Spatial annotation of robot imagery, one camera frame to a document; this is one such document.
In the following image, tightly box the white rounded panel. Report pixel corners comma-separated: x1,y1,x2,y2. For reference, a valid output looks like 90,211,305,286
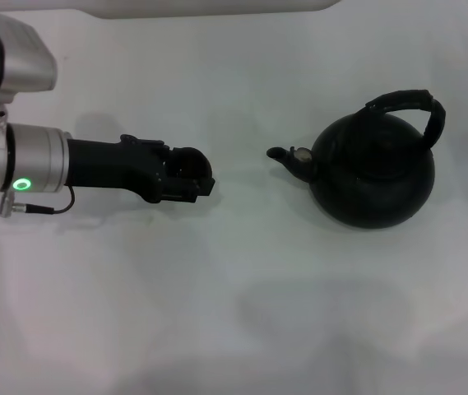
0,0,341,21

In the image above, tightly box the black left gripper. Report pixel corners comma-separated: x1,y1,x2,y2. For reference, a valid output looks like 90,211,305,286
67,133,217,205

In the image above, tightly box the black round teapot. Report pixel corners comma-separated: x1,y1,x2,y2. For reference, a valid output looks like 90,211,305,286
265,88,447,230

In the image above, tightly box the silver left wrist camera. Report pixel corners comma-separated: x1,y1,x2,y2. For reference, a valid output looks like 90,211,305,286
0,11,59,124

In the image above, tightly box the dark brown small teacup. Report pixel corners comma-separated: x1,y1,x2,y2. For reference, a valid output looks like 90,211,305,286
167,146,215,184

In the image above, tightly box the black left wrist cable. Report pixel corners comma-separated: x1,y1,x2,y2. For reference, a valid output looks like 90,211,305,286
0,187,76,218

